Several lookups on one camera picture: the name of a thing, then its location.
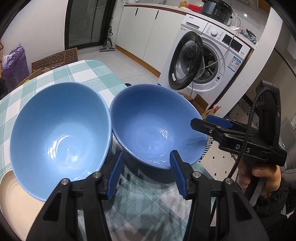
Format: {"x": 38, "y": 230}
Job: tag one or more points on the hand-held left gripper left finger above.
{"x": 114, "y": 178}

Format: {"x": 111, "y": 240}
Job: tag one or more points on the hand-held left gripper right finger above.
{"x": 178, "y": 176}

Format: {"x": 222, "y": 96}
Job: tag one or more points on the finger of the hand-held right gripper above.
{"x": 219, "y": 121}
{"x": 203, "y": 125}

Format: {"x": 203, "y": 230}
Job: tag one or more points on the small blue bowl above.
{"x": 150, "y": 125}

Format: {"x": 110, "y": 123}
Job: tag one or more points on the large blue bowl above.
{"x": 60, "y": 139}

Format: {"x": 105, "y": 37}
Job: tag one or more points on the cream round plate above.
{"x": 16, "y": 199}

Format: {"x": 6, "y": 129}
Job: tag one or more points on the person's right forearm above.
{"x": 277, "y": 208}

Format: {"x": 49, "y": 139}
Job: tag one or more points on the person's right hand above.
{"x": 268, "y": 178}

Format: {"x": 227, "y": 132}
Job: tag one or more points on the black white striped mat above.
{"x": 240, "y": 111}

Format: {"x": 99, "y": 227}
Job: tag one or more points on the brown cardboard box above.
{"x": 198, "y": 102}

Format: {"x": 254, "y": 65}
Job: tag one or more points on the white dotted floor mat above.
{"x": 219, "y": 166}

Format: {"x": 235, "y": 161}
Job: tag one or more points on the white washing machine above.
{"x": 231, "y": 76}

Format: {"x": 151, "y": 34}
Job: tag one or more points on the grey plastic bag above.
{"x": 248, "y": 36}

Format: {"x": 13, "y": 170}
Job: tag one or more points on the black electric pressure cooker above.
{"x": 216, "y": 11}

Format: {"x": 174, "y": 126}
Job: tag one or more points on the white kitchen base cabinet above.
{"x": 138, "y": 34}

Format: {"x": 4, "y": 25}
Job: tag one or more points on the red container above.
{"x": 194, "y": 7}

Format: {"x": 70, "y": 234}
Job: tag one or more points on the upright floor mop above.
{"x": 107, "y": 44}

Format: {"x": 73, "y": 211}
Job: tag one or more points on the purple plastic bag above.
{"x": 15, "y": 67}

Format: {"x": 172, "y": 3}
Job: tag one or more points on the black-framed glass sliding door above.
{"x": 87, "y": 23}

